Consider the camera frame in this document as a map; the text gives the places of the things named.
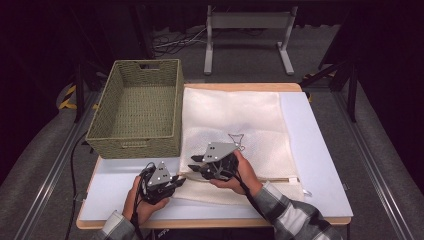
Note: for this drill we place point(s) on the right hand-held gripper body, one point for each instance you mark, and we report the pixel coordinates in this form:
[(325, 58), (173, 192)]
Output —
[(218, 160)]

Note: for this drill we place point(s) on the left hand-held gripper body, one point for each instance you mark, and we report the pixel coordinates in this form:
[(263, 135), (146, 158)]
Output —
[(159, 186)]

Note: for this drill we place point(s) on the green woven basket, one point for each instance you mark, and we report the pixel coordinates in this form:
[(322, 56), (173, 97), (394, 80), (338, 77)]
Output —
[(140, 149)]

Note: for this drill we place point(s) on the white mesh laundry bag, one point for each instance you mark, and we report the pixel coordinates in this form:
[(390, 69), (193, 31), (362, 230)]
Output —
[(240, 113)]

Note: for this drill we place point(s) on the person's left hand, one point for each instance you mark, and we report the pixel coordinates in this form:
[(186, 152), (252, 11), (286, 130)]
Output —
[(143, 210)]

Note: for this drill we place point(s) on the person's right hand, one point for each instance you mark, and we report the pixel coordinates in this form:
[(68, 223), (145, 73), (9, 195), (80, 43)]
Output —
[(247, 176)]

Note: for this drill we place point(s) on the white table mat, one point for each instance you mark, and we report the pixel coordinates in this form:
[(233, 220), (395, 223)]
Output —
[(313, 160)]

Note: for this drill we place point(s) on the black stand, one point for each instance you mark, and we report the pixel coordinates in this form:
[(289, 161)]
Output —
[(351, 90), (79, 93)]

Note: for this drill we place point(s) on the yellow black striped tape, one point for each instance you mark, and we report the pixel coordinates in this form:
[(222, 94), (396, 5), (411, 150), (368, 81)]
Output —
[(68, 95)]

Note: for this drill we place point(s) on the grey metal stand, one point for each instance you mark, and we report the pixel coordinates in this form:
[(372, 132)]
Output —
[(248, 20)]

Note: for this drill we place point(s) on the metal floor rail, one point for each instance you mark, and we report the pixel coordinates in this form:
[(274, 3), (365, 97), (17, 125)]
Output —
[(376, 166), (50, 173)]

